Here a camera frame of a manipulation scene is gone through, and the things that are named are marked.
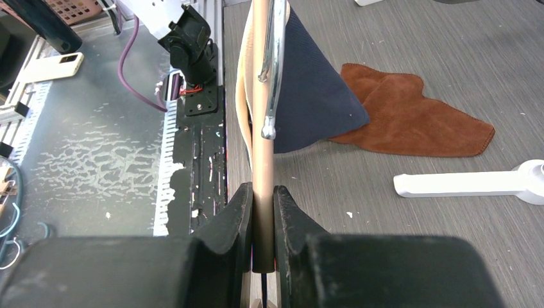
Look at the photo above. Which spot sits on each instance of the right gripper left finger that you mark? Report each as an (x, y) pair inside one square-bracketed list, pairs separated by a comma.
[(207, 268)]

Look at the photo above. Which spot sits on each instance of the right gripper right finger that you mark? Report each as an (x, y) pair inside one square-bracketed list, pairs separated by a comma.
[(318, 269)]

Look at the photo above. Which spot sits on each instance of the beige wooden clip hanger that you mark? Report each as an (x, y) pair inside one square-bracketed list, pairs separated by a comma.
[(268, 19)]

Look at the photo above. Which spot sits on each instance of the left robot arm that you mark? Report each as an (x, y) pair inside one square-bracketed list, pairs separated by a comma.
[(187, 30)]

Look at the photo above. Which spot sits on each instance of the brown towel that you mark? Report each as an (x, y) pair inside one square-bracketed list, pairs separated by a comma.
[(405, 122)]

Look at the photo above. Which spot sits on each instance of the white garment rack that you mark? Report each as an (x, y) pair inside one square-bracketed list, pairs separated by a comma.
[(484, 58)]

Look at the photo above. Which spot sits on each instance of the white phone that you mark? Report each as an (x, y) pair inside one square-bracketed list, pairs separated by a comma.
[(51, 68)]

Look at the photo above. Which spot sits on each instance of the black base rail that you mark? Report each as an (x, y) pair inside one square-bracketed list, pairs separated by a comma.
[(192, 186)]

